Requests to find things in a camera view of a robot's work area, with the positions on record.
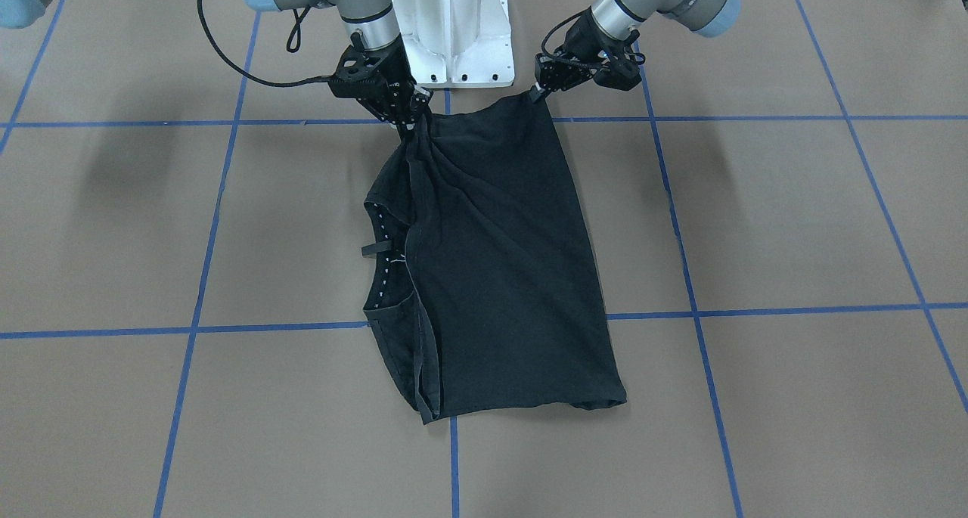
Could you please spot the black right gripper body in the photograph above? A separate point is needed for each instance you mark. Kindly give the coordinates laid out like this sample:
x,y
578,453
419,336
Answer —
x,y
394,76

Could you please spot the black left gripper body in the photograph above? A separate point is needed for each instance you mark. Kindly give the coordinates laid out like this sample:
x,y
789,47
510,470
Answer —
x,y
583,49

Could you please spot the black graphic t-shirt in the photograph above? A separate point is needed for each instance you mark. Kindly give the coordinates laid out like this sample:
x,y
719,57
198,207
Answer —
x,y
486,294

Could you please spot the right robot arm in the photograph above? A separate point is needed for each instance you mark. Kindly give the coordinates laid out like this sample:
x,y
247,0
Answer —
x,y
373,21

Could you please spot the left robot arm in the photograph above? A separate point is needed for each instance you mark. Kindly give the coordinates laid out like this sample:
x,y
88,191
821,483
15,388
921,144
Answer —
x,y
708,18

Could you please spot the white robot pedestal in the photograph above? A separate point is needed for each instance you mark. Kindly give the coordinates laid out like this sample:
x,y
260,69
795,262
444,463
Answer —
x,y
457,43

